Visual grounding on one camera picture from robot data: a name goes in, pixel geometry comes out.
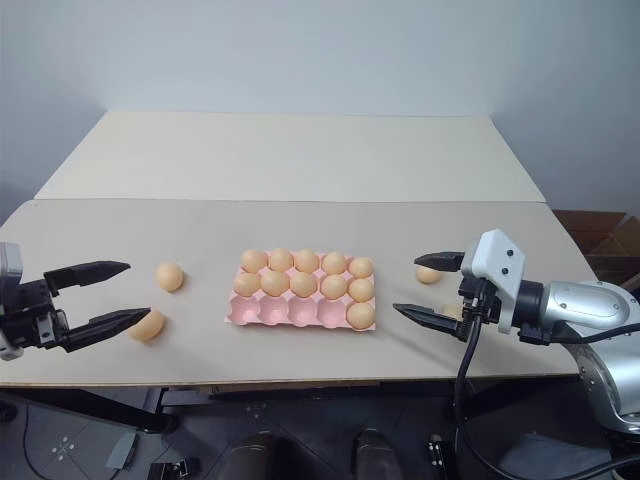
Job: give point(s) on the dark rounded shape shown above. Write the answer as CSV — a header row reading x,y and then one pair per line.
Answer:
x,y
260,457
376,455

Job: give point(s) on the tan egg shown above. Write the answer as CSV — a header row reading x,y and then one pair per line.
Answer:
x,y
452,311
254,260
274,282
280,259
428,275
302,284
149,326
360,267
361,289
170,276
333,286
247,284
360,315
306,260
334,263

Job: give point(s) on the brown cardboard box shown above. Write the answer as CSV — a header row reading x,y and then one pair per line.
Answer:
x,y
600,240

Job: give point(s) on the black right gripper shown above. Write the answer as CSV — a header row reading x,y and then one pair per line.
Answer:
x,y
481,305

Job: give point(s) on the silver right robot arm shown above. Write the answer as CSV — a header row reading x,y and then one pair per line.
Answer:
x,y
585,310

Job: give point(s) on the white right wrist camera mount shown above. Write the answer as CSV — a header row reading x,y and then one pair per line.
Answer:
x,y
500,270

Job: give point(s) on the pink egg tray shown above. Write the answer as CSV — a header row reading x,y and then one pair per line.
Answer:
x,y
290,315

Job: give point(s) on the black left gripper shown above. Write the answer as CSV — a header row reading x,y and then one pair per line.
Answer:
x,y
30,315

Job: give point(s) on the black table frame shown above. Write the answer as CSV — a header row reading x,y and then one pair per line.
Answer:
x,y
125,405

